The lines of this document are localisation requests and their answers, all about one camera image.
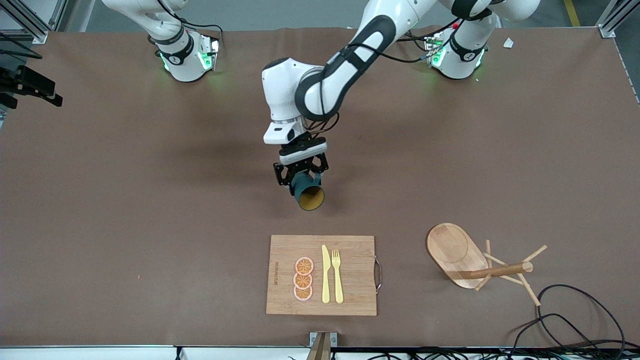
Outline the dark teal ribbed cup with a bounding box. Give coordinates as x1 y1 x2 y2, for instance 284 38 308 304
290 170 326 211

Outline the yellow plastic knife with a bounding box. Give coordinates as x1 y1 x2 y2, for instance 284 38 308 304
321 244 331 304

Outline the bamboo cutting board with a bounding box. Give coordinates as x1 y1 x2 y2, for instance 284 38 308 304
265 234 383 317

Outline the yellow plastic fork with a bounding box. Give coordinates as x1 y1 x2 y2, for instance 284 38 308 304
332 249 345 305

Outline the brown table cover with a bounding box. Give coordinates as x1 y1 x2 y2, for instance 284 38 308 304
0 26 640 348

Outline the wooden mug tree stand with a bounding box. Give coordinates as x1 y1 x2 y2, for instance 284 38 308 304
426 222 548 307

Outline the aluminium frame post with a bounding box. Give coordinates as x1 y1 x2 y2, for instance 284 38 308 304
0 0 69 45
597 0 640 39

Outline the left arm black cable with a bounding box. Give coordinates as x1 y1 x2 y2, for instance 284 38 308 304
302 17 463 138

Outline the black base cable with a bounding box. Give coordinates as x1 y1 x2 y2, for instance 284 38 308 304
177 18 225 50
397 26 432 55

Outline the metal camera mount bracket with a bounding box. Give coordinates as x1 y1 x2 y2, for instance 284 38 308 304
309 331 338 360

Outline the black cable bundle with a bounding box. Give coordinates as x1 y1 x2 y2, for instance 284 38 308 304
345 346 640 360

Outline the black looped floor cable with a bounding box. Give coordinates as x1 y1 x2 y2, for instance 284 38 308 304
537 283 627 351
509 313 601 357

